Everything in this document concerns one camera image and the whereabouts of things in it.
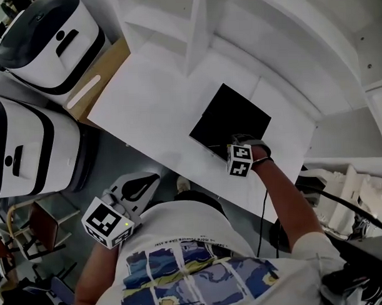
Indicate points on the white printed t-shirt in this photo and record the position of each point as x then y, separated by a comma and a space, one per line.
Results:
181, 224

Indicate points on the white shelf unit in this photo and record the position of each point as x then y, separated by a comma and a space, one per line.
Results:
268, 36

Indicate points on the person's right forearm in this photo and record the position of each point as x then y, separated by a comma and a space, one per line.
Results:
283, 192

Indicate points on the black box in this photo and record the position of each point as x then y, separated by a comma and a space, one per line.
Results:
230, 116

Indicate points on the white and black machine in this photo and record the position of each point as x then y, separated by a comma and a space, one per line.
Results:
62, 147
50, 60

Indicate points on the person's black trousers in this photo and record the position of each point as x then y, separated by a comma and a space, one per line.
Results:
208, 202

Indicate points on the person's light shoe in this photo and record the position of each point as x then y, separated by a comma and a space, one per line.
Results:
183, 184

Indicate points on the person's left forearm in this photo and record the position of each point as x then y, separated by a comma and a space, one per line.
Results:
95, 277

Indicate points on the brown cardboard box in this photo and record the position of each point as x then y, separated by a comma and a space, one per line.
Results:
113, 67

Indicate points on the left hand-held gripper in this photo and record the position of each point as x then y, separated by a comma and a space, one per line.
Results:
105, 220

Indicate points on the white foam packaging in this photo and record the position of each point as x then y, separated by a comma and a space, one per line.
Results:
345, 187

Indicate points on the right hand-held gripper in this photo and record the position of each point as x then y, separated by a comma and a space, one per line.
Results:
239, 161

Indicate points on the chair with brown seat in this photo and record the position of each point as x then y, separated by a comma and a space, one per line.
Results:
45, 227

